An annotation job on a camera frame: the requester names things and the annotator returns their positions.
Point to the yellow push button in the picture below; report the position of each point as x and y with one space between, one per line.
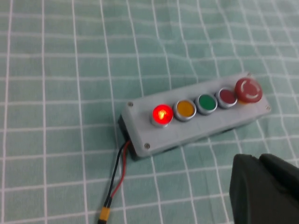
185 109

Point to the green push button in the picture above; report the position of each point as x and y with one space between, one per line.
207 103

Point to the gray black button control box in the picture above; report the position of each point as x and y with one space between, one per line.
187 130

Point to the green white checkered tablecloth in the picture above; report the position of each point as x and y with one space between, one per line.
70 70

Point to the red indicator lamp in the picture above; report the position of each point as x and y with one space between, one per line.
161 114

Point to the dark red push button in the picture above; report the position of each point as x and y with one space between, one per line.
226 98

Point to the red mushroom emergency stop button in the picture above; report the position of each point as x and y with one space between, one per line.
248 89

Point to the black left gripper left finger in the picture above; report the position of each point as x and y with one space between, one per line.
257 200

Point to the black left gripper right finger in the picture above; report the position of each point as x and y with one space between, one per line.
285 177

